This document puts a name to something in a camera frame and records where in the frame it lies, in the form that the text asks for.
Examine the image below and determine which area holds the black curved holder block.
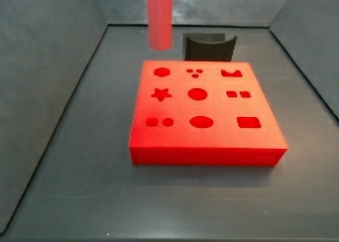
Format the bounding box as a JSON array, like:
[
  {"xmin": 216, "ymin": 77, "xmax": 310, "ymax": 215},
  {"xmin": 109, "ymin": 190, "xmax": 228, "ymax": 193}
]
[{"xmin": 183, "ymin": 33, "xmax": 238, "ymax": 61}]

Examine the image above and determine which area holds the red shape-sorting block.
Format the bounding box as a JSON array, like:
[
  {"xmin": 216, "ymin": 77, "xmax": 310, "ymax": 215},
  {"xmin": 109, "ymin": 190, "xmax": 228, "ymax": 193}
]
[{"xmin": 128, "ymin": 60, "xmax": 287, "ymax": 167}]

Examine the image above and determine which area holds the red hexagonal peg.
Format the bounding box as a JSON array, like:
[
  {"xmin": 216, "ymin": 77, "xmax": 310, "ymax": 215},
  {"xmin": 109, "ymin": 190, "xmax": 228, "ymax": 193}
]
[{"xmin": 147, "ymin": 0, "xmax": 172, "ymax": 51}]

